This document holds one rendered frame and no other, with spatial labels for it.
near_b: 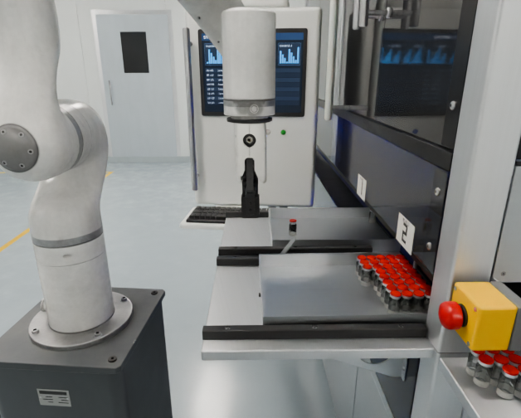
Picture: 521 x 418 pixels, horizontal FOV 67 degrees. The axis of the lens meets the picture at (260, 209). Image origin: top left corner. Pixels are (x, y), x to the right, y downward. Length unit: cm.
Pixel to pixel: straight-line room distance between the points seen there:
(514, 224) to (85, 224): 69
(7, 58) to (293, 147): 109
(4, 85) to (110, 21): 577
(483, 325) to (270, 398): 136
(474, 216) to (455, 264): 8
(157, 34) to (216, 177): 477
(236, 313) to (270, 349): 12
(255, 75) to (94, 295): 49
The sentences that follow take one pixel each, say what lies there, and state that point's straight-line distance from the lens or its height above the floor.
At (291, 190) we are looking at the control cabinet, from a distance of 161.
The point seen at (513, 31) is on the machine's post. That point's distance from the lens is 64.
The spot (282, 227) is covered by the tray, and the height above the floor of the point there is 88.
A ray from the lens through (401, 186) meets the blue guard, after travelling 88.
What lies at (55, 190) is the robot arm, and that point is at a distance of 79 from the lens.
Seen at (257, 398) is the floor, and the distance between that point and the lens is 188.
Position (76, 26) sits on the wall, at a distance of 662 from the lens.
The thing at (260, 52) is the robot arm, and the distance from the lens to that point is 63.
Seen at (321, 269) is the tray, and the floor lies 88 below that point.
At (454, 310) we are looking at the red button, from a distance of 64.
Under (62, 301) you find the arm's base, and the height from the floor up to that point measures 94.
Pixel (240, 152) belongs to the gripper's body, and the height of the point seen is 121.
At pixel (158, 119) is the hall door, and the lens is 630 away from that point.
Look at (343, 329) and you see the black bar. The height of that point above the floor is 90.
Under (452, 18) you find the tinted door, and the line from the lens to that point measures 76.
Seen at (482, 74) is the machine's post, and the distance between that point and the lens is 63.
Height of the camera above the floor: 133
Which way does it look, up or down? 19 degrees down
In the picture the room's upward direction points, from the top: straight up
